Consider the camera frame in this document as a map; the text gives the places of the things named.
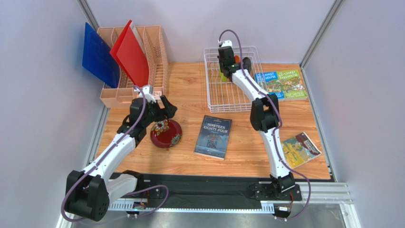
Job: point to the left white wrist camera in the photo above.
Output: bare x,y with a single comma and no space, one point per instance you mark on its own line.
145,92

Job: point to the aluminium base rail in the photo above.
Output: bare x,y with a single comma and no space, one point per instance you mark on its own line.
314,193

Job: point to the dark grey plate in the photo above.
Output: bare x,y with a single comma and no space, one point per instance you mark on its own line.
247,64

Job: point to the green treehouse book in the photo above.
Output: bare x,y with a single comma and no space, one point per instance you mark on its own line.
292,85

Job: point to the white wire dish rack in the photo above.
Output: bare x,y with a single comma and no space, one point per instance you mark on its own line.
225,96

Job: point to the yellow illustrated book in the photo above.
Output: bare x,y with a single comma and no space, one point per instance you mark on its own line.
299,150

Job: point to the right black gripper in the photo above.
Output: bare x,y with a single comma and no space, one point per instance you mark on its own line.
228,69

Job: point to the black base mat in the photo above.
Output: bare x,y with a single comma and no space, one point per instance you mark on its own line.
211,192

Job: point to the green plate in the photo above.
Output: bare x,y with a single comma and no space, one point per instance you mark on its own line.
223,76

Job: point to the Nineteen Eighty-Four book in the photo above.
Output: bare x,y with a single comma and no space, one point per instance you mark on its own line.
213,137

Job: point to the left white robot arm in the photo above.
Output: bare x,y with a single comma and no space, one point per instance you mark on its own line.
90,192

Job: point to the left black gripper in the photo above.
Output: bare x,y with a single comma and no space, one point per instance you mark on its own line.
168,112

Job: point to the red floral plate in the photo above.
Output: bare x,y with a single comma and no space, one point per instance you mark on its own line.
166,133

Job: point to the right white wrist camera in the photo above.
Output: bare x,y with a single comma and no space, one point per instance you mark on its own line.
225,43

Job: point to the red plastic folder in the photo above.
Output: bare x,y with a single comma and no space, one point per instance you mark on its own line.
130,56

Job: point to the blue plastic folder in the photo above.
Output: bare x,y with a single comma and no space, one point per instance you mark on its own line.
98,60

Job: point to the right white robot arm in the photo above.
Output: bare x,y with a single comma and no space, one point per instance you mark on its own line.
264,118

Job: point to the white power adapter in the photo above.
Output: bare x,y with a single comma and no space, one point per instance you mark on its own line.
157,93

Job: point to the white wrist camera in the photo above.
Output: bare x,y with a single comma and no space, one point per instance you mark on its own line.
225,43
145,92

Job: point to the orange plate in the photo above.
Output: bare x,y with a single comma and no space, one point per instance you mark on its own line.
237,59

